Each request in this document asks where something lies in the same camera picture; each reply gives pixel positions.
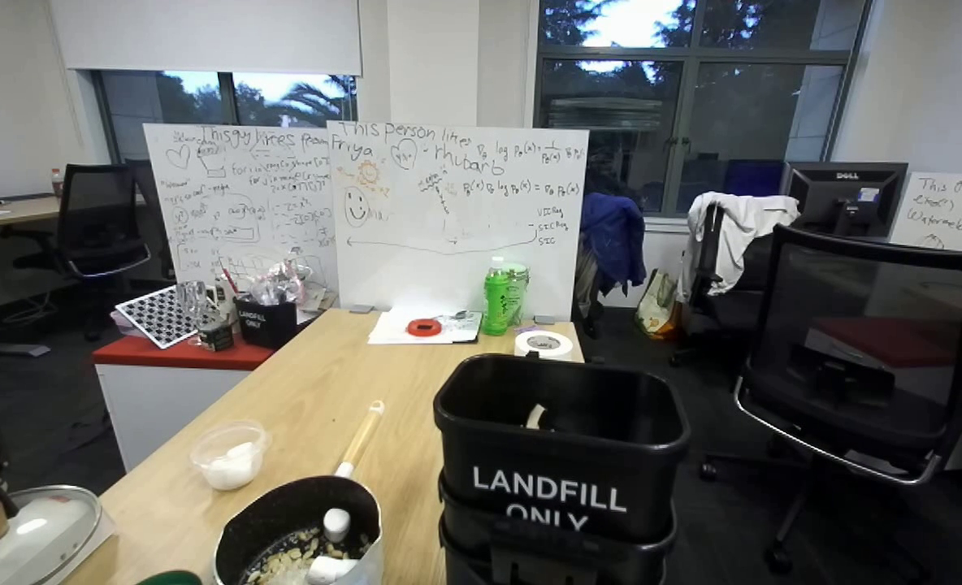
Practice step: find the glass pot lid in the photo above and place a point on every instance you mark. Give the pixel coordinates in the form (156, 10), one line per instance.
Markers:
(51, 533)

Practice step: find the green soap bottle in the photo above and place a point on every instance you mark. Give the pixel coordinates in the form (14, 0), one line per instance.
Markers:
(504, 291)

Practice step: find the left whiteboard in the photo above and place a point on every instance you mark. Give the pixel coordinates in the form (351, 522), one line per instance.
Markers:
(242, 199)

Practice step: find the white jacket on chair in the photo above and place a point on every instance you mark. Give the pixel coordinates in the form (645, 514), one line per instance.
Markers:
(745, 219)

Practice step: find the white window blind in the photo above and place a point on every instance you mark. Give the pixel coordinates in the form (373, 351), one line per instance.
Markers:
(279, 37)

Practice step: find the computer monitor right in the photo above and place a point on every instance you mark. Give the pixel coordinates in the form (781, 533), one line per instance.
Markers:
(848, 199)

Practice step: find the clear plastic container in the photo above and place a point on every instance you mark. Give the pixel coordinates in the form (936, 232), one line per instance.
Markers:
(228, 456)

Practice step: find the red tape roll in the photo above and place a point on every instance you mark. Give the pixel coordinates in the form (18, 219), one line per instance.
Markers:
(424, 325)

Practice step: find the white tape roll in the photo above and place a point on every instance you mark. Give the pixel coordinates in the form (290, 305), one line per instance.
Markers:
(538, 343)

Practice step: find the black landfill bin stack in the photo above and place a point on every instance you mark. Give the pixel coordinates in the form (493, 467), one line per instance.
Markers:
(556, 474)

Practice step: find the white paper sheet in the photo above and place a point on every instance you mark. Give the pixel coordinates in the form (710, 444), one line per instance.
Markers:
(458, 331)

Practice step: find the small black landfill bin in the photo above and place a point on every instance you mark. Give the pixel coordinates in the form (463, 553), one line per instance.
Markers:
(267, 325)

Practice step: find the blue jacket on chair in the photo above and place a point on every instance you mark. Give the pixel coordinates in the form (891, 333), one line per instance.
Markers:
(612, 230)

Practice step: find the dark green plastic cup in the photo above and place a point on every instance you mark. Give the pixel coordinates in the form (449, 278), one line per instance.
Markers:
(175, 576)

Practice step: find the white cabinet red top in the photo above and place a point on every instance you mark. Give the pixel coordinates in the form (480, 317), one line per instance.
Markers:
(155, 392)

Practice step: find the black mesh office chair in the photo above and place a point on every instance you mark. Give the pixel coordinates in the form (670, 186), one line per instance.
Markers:
(856, 365)

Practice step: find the black office chair left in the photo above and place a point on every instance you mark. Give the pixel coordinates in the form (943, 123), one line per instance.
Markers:
(100, 232)

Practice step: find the white saucepan wooden handle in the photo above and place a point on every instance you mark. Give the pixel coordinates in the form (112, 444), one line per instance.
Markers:
(309, 530)

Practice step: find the large whiteboard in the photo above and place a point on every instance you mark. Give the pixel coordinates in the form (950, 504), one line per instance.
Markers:
(424, 212)

